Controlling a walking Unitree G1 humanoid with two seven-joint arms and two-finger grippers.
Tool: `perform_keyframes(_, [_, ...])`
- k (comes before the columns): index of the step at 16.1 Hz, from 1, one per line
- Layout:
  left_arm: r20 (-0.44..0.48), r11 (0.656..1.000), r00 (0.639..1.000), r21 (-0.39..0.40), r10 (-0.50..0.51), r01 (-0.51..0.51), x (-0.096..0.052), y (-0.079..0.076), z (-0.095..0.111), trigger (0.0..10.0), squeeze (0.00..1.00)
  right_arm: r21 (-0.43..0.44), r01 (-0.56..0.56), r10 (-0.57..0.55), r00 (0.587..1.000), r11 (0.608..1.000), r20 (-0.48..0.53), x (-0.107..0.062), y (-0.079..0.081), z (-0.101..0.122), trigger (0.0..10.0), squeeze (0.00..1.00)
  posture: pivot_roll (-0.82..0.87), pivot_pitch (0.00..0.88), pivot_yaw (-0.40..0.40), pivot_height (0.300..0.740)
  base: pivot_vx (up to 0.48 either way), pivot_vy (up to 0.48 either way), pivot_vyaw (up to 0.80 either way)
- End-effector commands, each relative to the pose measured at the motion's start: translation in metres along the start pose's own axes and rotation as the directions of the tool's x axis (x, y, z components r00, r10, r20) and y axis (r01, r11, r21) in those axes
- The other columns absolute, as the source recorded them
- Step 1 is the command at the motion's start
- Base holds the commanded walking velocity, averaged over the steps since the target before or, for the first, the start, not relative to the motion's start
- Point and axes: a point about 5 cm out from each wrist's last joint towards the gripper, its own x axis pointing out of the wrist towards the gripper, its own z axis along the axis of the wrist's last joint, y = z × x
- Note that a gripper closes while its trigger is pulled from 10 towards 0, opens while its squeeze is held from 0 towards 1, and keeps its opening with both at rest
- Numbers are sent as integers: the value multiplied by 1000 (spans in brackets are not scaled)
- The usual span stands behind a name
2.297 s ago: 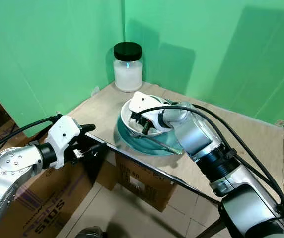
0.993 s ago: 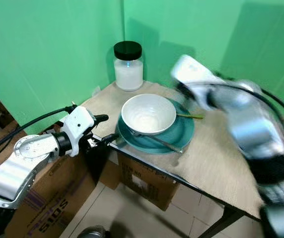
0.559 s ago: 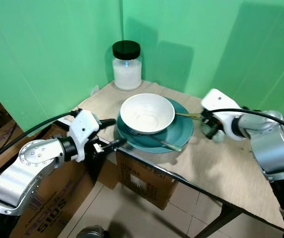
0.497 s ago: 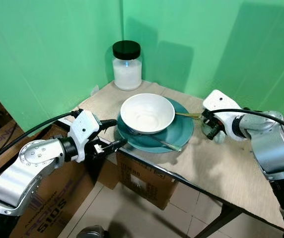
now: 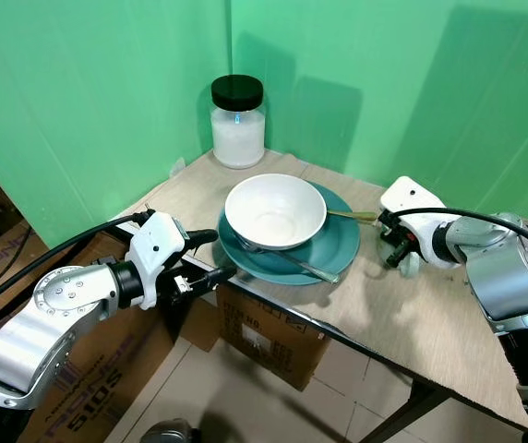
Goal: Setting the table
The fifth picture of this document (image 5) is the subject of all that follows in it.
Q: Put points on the clear glass cup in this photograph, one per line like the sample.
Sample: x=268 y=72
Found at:
x=404 y=269

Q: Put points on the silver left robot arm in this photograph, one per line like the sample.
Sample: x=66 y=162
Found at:
x=56 y=314

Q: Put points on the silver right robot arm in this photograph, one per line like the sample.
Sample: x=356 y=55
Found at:
x=509 y=286

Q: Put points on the teal round plate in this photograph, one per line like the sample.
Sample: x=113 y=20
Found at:
x=338 y=242

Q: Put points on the small beige tag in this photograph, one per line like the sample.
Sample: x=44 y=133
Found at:
x=178 y=166

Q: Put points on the white ceramic bowl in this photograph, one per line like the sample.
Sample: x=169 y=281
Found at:
x=275 y=215

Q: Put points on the silver metal spoon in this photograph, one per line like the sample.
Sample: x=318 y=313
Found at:
x=312 y=268

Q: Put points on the small brown cardboard box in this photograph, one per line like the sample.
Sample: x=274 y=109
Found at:
x=269 y=337

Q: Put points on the glass jar with black lid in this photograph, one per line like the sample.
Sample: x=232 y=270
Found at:
x=237 y=138

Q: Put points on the large printed cardboard box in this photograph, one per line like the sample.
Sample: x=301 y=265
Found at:
x=6 y=277

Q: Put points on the grey robot foot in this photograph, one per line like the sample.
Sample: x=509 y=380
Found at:
x=170 y=433

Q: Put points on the green backdrop screen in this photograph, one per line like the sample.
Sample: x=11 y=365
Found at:
x=98 y=92

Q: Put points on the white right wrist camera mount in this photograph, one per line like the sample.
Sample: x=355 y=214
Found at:
x=414 y=196

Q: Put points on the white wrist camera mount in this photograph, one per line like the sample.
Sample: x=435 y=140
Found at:
x=158 y=245
x=414 y=196

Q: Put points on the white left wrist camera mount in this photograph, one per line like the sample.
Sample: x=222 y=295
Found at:
x=158 y=245

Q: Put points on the black metal table frame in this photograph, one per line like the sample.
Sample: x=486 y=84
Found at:
x=416 y=401

